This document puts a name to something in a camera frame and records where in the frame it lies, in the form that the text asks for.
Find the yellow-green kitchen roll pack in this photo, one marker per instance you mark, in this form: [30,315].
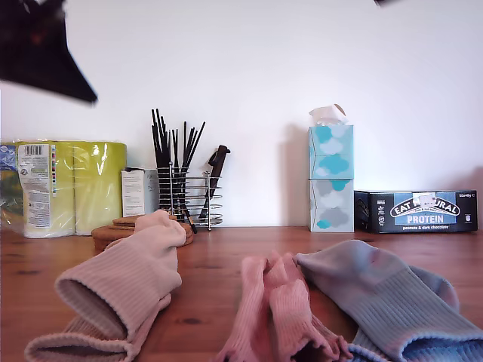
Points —
[94,181]

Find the turquoise cloud tissue box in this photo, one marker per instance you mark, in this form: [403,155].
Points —
[332,151]

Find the small white carton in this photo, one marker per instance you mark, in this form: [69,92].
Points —
[132,192]

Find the beige sock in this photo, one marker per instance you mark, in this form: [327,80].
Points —
[143,264]
[75,345]

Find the square cork coaster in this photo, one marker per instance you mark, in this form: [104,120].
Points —
[121,223]
[130,217]

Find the black protein bar box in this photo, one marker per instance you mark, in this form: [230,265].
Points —
[426,218]

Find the grey cloud tissue box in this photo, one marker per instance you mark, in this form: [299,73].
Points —
[332,203]

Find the light blue ribbed sock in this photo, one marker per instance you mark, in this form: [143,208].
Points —
[358,271]
[437,286]

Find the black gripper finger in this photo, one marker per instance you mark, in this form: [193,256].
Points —
[385,2]
[37,64]

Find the pink frilly-cuff sock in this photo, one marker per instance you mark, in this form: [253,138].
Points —
[290,309]
[249,301]

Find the round cork trivet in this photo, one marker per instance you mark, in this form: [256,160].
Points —
[102,232]
[100,243]

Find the black straw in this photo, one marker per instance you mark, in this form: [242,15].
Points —
[196,143]
[174,151]
[159,139]
[191,148]
[185,143]
[186,146]
[164,151]

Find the white tissue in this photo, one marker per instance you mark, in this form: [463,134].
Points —
[324,113]

